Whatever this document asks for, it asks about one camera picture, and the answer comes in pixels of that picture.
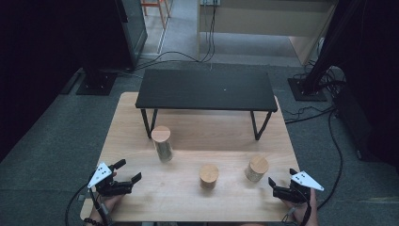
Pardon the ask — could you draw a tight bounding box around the black stand base plate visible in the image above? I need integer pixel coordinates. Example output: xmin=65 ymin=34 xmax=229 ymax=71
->
xmin=287 ymin=77 xmax=328 ymax=102

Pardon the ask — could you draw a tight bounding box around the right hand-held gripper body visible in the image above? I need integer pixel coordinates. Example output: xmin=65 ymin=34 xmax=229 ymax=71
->
xmin=272 ymin=170 xmax=325 ymax=204

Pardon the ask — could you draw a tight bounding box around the black box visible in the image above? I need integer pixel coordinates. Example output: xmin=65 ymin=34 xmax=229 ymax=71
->
xmin=332 ymin=83 xmax=399 ymax=169

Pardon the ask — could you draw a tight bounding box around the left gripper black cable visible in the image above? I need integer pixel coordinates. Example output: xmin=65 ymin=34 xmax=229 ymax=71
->
xmin=88 ymin=187 xmax=113 ymax=226

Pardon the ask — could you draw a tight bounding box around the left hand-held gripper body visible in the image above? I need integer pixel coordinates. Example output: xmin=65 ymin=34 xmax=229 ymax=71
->
xmin=87 ymin=162 xmax=135 ymax=198

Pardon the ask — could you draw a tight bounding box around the black monitor stand base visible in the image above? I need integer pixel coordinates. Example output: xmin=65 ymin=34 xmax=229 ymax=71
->
xmin=75 ymin=71 xmax=118 ymax=96

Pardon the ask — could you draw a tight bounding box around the short black floor cable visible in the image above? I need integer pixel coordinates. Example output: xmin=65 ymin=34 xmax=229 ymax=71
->
xmin=282 ymin=105 xmax=337 ymax=125

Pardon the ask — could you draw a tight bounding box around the glass jar with red contents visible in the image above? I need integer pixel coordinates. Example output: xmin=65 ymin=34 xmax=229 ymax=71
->
xmin=199 ymin=163 xmax=220 ymax=190

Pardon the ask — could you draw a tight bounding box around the person's left hand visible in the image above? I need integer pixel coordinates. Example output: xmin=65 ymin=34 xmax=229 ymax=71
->
xmin=88 ymin=193 xmax=125 ymax=222

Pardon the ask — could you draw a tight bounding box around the large black monitor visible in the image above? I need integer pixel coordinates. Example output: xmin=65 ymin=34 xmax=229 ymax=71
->
xmin=113 ymin=0 xmax=149 ymax=71

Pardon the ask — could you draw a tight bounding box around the wooden chair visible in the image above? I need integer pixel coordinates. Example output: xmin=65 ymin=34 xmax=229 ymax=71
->
xmin=140 ymin=0 xmax=173 ymax=30

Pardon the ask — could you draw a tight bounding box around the light wooden cabinet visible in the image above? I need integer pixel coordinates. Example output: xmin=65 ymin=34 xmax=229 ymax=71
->
xmin=197 ymin=0 xmax=339 ymax=66

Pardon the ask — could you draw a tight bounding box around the tall glass jar wooden lid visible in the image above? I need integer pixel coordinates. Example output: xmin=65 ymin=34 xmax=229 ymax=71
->
xmin=151 ymin=125 xmax=174 ymax=163

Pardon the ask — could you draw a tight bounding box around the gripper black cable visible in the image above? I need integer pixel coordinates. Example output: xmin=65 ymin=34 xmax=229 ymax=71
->
xmin=88 ymin=187 xmax=113 ymax=226
xmin=281 ymin=187 xmax=312 ymax=226

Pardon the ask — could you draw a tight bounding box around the long black floor cable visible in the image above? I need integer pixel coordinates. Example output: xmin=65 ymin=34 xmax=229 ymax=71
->
xmin=314 ymin=107 xmax=344 ymax=211

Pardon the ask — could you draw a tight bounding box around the black metal rack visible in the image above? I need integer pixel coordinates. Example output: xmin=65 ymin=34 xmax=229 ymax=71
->
xmin=135 ymin=69 xmax=279 ymax=141

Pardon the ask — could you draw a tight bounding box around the thin black floor cable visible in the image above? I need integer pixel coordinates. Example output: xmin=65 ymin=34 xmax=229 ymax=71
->
xmin=64 ymin=183 xmax=92 ymax=226

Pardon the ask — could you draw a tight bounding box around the glass jar with pale grains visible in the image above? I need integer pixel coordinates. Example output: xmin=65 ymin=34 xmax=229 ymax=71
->
xmin=244 ymin=155 xmax=270 ymax=183

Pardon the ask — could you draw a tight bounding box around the black beaded bracelet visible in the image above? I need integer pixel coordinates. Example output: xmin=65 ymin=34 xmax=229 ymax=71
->
xmin=83 ymin=217 xmax=104 ymax=226

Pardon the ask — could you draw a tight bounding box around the black stand column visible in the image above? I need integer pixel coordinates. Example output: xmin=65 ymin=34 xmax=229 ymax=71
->
xmin=302 ymin=0 xmax=359 ymax=92

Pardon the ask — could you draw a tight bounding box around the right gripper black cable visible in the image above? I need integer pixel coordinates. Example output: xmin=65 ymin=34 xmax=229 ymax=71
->
xmin=281 ymin=187 xmax=312 ymax=226

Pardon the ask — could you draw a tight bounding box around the person's right hand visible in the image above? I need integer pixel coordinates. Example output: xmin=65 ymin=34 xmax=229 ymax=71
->
xmin=283 ymin=187 xmax=319 ymax=226

